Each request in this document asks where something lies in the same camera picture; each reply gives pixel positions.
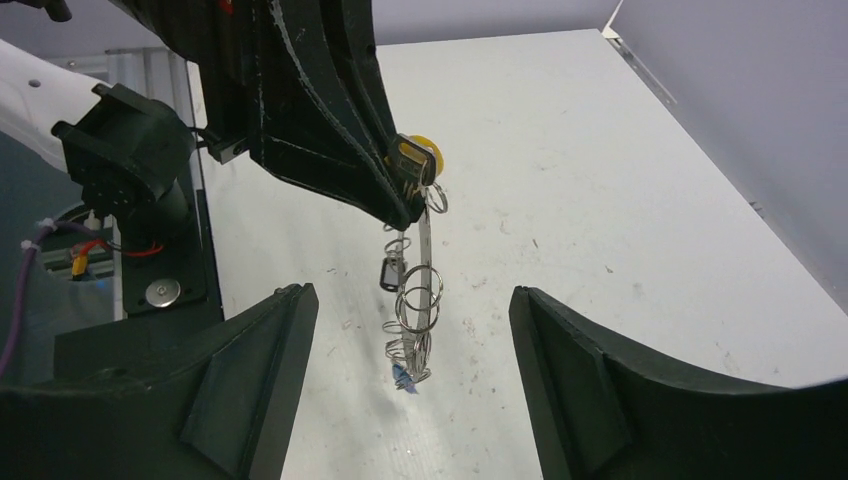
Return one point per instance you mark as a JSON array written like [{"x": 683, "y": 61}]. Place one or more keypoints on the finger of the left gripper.
[
  {"x": 225, "y": 39},
  {"x": 327, "y": 120}
]

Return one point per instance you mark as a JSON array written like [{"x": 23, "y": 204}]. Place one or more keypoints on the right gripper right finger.
[{"x": 603, "y": 406}]

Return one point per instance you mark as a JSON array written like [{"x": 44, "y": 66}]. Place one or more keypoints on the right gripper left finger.
[{"x": 166, "y": 398}]

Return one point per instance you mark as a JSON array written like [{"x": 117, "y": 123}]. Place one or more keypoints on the key with yellow tag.
[{"x": 413, "y": 162}]

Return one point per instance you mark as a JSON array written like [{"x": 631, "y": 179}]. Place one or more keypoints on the key with blue tag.
[{"x": 403, "y": 380}]

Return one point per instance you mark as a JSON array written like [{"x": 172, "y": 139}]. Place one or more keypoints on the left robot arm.
[{"x": 125, "y": 151}]

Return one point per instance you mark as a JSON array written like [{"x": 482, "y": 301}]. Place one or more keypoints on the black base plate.
[{"x": 154, "y": 303}]

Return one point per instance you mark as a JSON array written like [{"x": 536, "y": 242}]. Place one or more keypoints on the aluminium frame rail back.
[{"x": 638, "y": 67}]

